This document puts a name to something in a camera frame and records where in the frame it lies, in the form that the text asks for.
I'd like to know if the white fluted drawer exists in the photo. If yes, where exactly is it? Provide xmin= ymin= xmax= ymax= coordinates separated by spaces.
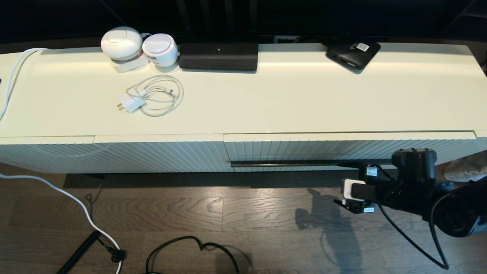
xmin=224 ymin=131 xmax=477 ymax=172

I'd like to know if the white sideboard cabinet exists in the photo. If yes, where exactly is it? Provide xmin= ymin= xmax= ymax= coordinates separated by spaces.
xmin=0 ymin=43 xmax=487 ymax=175

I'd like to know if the black set-top box with label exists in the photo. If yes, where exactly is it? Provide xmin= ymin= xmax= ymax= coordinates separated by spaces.
xmin=326 ymin=41 xmax=382 ymax=73

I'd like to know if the black rectangular device box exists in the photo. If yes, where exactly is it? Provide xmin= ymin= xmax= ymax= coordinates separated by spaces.
xmin=178 ymin=43 xmax=259 ymax=72

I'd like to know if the small white round device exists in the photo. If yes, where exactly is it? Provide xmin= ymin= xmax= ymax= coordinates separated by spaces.
xmin=142 ymin=33 xmax=179 ymax=68

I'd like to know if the white power adapter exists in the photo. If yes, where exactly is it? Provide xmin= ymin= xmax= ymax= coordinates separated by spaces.
xmin=116 ymin=93 xmax=147 ymax=113

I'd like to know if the flat white device base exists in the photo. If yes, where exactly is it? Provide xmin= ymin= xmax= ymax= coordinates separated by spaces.
xmin=110 ymin=53 xmax=150 ymax=73

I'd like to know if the large white dome device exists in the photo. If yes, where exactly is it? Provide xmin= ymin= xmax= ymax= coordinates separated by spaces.
xmin=100 ymin=26 xmax=143 ymax=61

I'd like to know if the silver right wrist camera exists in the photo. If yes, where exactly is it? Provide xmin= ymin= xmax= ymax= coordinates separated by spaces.
xmin=342 ymin=179 xmax=368 ymax=202

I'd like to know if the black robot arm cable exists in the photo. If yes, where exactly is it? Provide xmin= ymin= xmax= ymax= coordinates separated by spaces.
xmin=377 ymin=190 xmax=451 ymax=271

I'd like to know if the black power cable loop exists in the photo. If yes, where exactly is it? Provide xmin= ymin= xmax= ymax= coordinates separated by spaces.
xmin=145 ymin=235 xmax=240 ymax=274

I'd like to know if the white coiled charging cable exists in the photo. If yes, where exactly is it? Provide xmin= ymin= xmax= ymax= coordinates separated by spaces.
xmin=126 ymin=75 xmax=185 ymax=117

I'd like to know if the white power strip cable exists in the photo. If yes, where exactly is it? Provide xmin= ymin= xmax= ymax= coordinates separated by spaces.
xmin=0 ymin=173 xmax=123 ymax=274

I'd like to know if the black coiled cable with plug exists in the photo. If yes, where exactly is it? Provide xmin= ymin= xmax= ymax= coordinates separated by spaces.
xmin=56 ymin=229 xmax=127 ymax=274

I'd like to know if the white twin cable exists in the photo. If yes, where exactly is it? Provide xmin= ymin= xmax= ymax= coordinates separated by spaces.
xmin=0 ymin=48 xmax=52 ymax=121

